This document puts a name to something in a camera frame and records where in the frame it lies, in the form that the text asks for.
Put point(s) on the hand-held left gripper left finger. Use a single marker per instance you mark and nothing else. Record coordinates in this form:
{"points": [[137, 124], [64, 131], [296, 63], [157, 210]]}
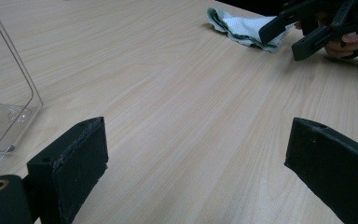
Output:
{"points": [[74, 161]]}

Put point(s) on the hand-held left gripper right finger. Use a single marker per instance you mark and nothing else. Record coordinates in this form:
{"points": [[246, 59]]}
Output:
{"points": [[332, 168]]}

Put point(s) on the light blue cleaning cloth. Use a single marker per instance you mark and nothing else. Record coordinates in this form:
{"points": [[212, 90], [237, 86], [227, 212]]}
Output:
{"points": [[239, 26]]}

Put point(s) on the clear acrylic divided organizer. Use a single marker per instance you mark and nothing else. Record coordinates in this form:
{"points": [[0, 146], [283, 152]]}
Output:
{"points": [[3, 124]]}

